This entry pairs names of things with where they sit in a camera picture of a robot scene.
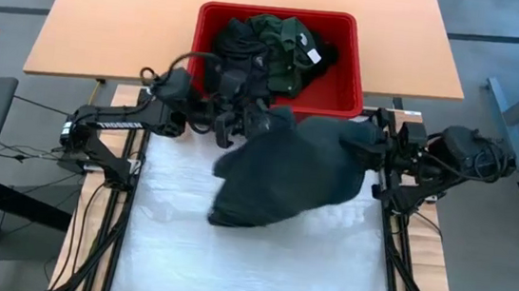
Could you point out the red ribbed plastic bin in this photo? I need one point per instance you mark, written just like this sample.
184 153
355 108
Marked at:
336 91

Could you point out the dark navy garment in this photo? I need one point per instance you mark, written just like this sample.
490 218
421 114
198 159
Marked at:
238 48

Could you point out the blue denim jeans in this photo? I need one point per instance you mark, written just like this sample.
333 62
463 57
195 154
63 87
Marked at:
285 176

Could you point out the black aluminium table frame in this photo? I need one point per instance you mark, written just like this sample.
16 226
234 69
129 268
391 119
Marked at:
107 264

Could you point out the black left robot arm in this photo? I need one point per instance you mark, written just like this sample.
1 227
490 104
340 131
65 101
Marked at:
118 124

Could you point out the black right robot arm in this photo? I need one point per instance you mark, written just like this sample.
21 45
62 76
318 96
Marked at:
459 150

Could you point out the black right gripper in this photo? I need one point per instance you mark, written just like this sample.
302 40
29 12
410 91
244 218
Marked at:
382 157

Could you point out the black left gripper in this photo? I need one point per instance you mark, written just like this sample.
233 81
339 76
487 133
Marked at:
247 123

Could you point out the green button shirt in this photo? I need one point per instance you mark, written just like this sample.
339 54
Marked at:
288 48

